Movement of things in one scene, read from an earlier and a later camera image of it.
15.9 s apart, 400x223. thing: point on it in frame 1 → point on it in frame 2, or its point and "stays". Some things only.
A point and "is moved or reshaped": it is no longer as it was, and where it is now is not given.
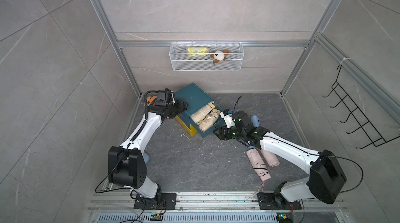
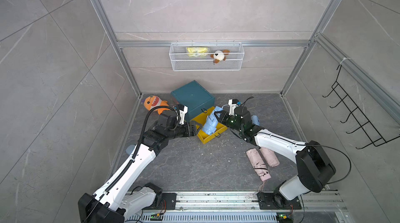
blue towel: [255, 121] stays
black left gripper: [180, 107] → [192, 132]
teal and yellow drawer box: [203, 114] is moved or reshaped
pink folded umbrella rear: [272, 158] stays
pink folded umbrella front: [259, 164] stays
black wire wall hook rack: [373, 135] stays
